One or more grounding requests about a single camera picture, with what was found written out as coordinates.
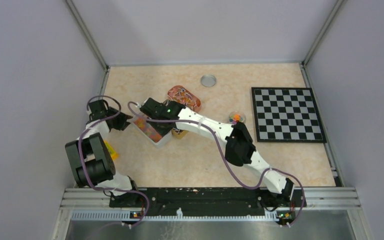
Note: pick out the pink candy tin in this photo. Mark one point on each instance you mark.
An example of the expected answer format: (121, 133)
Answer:
(181, 95)

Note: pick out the yellow plastic cube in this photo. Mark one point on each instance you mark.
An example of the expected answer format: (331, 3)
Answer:
(114, 155)

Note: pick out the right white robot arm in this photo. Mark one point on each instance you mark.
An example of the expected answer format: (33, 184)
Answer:
(233, 140)

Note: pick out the white star candy tin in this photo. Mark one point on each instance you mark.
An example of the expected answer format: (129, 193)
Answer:
(151, 133)

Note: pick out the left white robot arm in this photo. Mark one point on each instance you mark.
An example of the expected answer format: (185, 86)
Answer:
(90, 160)

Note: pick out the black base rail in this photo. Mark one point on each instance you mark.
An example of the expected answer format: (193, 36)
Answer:
(206, 201)

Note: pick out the clear glass jar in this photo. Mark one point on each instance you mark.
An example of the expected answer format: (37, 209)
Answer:
(236, 116)

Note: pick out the black white chessboard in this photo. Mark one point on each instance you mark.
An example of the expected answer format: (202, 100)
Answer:
(286, 115)

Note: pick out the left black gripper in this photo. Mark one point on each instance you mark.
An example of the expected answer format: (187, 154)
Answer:
(122, 123)

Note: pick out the silver round lid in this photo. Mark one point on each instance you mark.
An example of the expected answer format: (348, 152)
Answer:
(208, 80)

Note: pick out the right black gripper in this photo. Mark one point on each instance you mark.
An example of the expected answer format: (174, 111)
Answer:
(162, 132)

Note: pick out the gold lollipop tin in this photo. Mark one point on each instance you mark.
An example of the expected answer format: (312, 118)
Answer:
(178, 134)

